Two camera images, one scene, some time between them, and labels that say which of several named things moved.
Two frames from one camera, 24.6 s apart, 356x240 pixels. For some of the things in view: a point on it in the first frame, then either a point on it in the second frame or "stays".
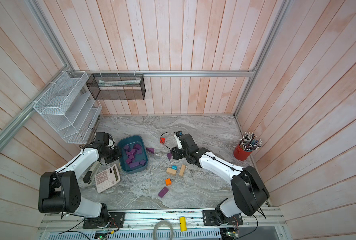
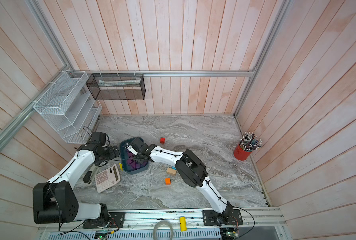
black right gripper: (175, 153) → (135, 158)
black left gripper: (118, 155) stays
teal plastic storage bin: (134, 157) stays
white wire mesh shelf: (67, 105) stays
